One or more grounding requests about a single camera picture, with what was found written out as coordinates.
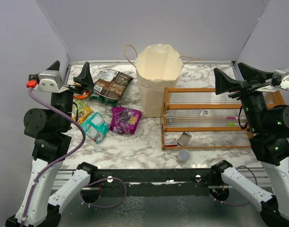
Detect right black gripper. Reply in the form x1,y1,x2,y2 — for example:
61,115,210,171
213,61,272,131

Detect light green snack packet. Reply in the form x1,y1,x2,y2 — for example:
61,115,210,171
72,99,87,114

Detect dark green snack bag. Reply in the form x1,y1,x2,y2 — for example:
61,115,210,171
89,91,120,106

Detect yellow orange snack packet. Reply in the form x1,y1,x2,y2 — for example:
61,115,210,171
72,106,94,125

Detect dark brown snack bag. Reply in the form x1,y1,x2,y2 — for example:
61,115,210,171
93,71,133,99

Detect teal foil snack packet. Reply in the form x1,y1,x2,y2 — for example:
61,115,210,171
81,112,110,144

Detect purple snack packet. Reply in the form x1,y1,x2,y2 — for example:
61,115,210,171
110,106,142,135

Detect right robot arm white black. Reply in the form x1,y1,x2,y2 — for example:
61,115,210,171
210,62,289,227

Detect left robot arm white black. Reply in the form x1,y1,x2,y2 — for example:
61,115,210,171
5,61,98,227

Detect green marker pen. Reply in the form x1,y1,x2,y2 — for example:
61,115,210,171
227,122,239,126

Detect wooden tiered rack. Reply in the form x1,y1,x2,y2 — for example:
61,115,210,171
160,86,286,151

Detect grey open small carton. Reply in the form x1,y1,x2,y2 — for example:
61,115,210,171
177,132,192,146

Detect red white small box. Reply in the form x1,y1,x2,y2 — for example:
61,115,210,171
164,138,178,148

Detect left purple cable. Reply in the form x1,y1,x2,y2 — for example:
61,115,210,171
20,87,128,224

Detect purple cable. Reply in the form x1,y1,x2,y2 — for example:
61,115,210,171
20,87,128,224
214,86,289,207

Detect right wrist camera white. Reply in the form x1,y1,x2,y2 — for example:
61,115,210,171
256,68,289,92

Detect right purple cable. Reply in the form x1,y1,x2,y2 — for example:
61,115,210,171
214,86,289,207

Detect aluminium frame rail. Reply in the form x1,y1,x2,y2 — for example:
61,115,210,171
52,167,271,190

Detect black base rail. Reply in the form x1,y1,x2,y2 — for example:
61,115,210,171
80,166,230,205

